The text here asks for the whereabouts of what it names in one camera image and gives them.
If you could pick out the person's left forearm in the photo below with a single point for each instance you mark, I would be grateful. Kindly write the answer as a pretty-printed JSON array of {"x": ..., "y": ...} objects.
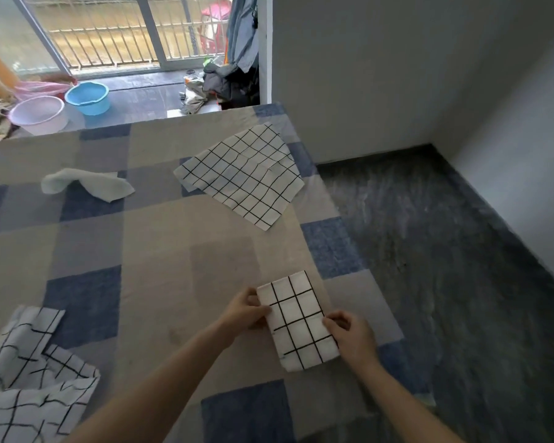
[{"x": 157, "y": 392}]

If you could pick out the heap of dark clothes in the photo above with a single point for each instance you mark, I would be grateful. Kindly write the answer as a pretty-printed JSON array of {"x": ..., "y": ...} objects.
[{"x": 226, "y": 87}]

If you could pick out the person's left hand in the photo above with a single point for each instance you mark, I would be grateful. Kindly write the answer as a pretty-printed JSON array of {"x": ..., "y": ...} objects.
[{"x": 242, "y": 313}]

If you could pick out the blue basin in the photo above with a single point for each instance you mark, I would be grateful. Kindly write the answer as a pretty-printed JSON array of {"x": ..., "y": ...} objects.
[{"x": 88, "y": 99}]

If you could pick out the person's right hand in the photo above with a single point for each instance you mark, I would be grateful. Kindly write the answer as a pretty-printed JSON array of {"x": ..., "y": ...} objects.
[{"x": 355, "y": 341}]

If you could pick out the deep pink basin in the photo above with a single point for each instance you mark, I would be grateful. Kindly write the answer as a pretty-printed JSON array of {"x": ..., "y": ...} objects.
[{"x": 41, "y": 88}]

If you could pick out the pale pink basin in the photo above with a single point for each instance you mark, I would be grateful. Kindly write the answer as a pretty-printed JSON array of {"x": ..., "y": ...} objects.
[{"x": 39, "y": 116}]

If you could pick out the red car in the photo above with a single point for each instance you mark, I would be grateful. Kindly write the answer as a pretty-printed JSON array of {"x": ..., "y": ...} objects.
[{"x": 214, "y": 27}]

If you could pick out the white black-checked cloth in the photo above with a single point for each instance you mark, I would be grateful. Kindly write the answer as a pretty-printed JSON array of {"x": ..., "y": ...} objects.
[
  {"x": 32, "y": 392},
  {"x": 295, "y": 318},
  {"x": 244, "y": 179}
]

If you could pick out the blue beige plaid tablecloth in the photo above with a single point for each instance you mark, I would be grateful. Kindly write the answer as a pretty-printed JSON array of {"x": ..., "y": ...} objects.
[{"x": 166, "y": 253}]

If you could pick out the person's right forearm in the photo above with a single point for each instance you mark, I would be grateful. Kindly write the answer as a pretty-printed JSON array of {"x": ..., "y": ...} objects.
[{"x": 401, "y": 406}]

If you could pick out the plain white cloth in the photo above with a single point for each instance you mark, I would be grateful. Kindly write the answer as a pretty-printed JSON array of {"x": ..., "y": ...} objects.
[{"x": 97, "y": 184}]

